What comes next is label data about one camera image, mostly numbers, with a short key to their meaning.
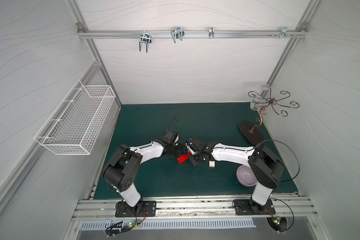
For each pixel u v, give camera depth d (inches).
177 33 30.1
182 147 32.5
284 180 19.6
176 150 32.2
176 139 30.6
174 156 32.3
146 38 30.8
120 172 18.0
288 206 26.5
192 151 31.1
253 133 39.9
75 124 27.2
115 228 27.3
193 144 27.6
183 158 34.6
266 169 18.5
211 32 30.8
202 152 26.4
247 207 29.0
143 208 28.8
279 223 28.2
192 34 30.8
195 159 31.3
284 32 30.1
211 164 34.5
